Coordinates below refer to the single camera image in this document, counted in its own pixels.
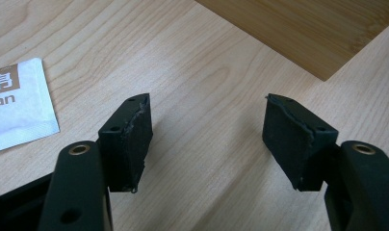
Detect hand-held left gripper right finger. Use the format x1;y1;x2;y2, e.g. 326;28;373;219
262;92;340;193

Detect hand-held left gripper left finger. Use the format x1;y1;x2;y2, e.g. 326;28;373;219
97;92;154;194

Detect brown bamboo board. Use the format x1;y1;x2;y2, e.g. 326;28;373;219
195;0;389;82

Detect white sachet with brown label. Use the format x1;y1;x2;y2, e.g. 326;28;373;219
0;57;61;155

